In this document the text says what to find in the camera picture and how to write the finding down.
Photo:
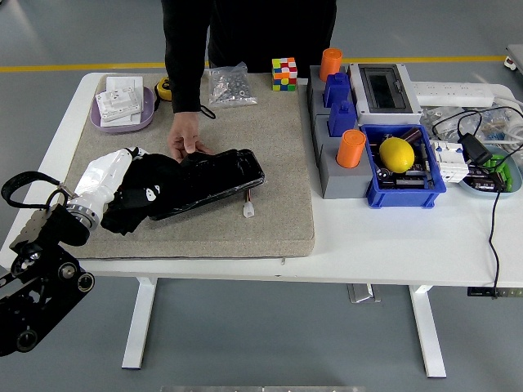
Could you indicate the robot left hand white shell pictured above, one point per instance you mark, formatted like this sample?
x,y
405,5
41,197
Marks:
x,y
102,175

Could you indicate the person's right hand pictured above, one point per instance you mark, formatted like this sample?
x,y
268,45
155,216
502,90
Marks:
x,y
185,130

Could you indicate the black rag with red tag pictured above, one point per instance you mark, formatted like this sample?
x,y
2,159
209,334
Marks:
x,y
122,220

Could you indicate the black film-wrapped panel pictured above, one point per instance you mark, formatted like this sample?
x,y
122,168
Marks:
x,y
229,175

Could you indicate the person's right forearm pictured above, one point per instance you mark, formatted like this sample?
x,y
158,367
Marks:
x,y
184,90

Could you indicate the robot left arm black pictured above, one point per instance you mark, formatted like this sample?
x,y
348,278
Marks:
x,y
41,286

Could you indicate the black desk height controller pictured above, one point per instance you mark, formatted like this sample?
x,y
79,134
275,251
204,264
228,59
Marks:
x,y
478,292

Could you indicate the purple tray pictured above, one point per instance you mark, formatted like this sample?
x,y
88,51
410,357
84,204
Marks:
x,y
146,118

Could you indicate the yellow tape measure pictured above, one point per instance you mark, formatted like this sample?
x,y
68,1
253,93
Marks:
x,y
163,87

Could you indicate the white flat packet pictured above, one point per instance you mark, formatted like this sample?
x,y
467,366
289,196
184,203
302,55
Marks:
x,y
126,119

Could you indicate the clear bag of screws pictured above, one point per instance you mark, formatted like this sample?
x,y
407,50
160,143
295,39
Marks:
x,y
231,87

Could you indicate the grey-brown mat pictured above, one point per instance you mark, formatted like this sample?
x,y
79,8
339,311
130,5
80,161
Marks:
x,y
265,163

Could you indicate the colourful puzzle cube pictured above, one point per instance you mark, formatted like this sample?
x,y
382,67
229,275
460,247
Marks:
x,y
284,74

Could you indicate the person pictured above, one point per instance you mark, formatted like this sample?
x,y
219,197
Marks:
x,y
269,32

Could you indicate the white table leg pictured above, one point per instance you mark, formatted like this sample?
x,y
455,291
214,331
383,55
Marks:
x,y
429,335
139,326

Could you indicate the blue block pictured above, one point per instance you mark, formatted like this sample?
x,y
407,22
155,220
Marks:
x,y
337,92
343,120

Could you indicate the orange cylinder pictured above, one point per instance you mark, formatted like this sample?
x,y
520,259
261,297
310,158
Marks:
x,y
350,149
330,63

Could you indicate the grey block holder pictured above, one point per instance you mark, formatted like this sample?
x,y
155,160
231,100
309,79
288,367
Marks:
x,y
347,181

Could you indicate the white grey distribution box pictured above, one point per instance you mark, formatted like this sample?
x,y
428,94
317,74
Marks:
x,y
363,110

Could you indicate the yellow lemon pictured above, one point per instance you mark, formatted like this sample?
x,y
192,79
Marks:
x,y
396,154

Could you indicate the blue plastic bin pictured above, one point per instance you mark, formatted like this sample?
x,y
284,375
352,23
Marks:
x,y
400,198

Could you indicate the brown cylindrical component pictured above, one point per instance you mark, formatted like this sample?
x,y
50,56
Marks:
x,y
412,134

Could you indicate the black electronic module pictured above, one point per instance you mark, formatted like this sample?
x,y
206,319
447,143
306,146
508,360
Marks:
x,y
408,181

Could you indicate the grey metal floor plate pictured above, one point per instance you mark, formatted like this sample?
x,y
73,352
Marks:
x,y
361,294

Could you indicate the clear bag of parts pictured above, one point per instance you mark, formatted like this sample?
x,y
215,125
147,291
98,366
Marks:
x,y
437,116

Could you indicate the white circuit breaker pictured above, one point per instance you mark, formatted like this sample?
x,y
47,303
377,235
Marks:
x,y
449,163

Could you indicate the white power strip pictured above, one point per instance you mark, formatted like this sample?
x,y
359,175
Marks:
x,y
449,93

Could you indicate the dark relay module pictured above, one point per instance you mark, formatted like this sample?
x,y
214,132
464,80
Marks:
x,y
482,181

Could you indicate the green terminal block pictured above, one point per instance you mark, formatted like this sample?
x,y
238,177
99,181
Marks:
x,y
506,173

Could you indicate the light blue dish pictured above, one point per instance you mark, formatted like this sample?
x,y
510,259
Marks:
x,y
515,179

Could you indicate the white cart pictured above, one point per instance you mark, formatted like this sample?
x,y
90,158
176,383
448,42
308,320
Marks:
x,y
515,53

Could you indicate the white wall socket plate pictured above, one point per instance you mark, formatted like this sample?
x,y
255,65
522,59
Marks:
x,y
118,104

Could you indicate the white switch box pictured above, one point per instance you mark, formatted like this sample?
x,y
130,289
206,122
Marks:
x,y
122,83

